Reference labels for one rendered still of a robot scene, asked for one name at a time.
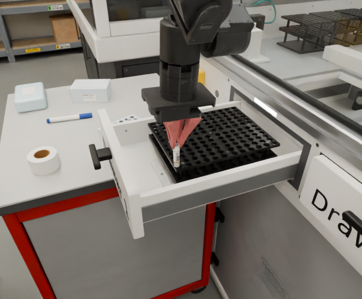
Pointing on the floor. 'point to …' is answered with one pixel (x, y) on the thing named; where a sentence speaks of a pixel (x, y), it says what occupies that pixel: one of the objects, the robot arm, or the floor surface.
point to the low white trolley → (91, 208)
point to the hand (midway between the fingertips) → (175, 142)
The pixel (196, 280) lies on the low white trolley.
